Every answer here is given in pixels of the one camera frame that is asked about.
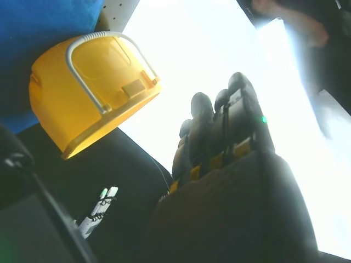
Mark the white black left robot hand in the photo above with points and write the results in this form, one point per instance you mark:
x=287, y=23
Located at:
x=233, y=205

